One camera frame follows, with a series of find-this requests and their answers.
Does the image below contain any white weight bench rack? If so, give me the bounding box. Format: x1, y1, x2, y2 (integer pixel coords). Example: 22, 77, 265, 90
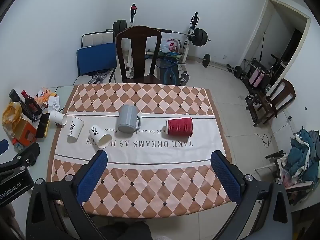
126, 4, 201, 81

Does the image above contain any black exercise machine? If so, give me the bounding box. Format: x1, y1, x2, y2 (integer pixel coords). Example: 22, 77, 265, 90
244, 54, 288, 86

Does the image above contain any blue folding board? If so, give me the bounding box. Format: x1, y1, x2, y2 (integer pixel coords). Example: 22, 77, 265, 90
76, 42, 118, 77

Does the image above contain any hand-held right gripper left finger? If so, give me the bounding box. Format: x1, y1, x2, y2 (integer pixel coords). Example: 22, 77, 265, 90
26, 150, 108, 240

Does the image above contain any black phone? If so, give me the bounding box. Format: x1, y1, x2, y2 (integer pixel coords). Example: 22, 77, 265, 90
35, 113, 51, 139

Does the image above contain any pile of clothes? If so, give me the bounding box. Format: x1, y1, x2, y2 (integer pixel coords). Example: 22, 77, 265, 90
282, 129, 320, 183

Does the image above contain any short barbell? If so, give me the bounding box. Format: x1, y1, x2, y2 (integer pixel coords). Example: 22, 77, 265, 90
199, 54, 248, 78

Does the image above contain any checked brown tablecloth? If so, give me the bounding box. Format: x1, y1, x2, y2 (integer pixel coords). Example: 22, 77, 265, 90
47, 83, 233, 219

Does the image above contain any orange snack packet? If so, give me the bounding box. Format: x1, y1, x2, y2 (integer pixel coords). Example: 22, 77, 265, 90
35, 87, 58, 106

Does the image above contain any grey mug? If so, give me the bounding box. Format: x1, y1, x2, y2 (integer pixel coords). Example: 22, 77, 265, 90
117, 104, 142, 133

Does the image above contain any red and white plastic bag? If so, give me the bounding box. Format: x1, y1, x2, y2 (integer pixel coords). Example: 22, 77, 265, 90
160, 38, 182, 53

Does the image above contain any pink case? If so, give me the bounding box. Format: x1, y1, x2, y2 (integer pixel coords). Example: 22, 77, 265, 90
248, 69, 263, 87

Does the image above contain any white paper cup black print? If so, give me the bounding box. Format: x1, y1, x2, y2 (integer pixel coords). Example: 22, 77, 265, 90
89, 125, 112, 149
66, 116, 84, 140

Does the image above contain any black bottle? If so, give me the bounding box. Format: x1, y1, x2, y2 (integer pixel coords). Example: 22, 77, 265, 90
9, 89, 36, 121

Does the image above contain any crumpled white paper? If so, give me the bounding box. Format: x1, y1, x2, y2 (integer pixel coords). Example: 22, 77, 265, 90
47, 95, 61, 112

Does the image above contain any dark bottle with red cap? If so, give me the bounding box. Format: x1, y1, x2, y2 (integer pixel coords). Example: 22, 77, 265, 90
21, 90, 43, 116

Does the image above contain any red ribbed paper cup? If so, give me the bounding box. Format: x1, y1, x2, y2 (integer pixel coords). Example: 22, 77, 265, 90
166, 117, 194, 138

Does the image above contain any chrome hand tool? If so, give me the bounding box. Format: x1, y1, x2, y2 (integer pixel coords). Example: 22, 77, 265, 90
88, 71, 110, 84

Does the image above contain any brown wooden chair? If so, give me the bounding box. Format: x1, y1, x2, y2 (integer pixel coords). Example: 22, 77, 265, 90
246, 78, 296, 127

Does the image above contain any orange box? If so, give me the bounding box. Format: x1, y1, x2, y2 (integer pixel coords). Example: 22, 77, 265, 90
13, 118, 38, 147

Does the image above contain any black floor cable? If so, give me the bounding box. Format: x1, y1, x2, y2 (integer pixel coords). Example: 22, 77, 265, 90
254, 116, 293, 147

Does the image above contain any blue bench pad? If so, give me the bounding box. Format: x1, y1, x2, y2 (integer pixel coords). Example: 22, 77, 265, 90
156, 58, 180, 85

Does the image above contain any dark wooden chair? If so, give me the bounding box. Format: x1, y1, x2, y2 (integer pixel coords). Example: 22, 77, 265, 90
116, 26, 163, 84

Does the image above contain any white door frame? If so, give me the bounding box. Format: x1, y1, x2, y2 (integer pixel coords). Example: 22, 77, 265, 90
239, 0, 312, 110

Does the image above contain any chrome dumbbell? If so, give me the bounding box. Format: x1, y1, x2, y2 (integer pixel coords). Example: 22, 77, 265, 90
178, 71, 191, 85

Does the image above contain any small jar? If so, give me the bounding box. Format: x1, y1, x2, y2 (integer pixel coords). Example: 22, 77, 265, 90
12, 138, 25, 153

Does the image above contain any white clothes rack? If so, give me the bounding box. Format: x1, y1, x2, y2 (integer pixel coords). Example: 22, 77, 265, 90
254, 150, 316, 206

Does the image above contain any white padded chair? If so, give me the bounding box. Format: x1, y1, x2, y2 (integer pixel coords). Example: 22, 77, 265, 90
81, 31, 117, 49

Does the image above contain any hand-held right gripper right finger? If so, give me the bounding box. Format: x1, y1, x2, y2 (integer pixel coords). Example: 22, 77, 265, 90
211, 150, 293, 240

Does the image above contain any orange plastic bag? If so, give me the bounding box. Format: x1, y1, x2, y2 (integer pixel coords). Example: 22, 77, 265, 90
2, 101, 23, 138

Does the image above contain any plain white paper cup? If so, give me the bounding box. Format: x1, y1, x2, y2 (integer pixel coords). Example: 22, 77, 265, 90
49, 111, 68, 126

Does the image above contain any long barbell with black plates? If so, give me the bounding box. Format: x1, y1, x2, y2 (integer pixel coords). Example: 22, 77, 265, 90
105, 19, 212, 48

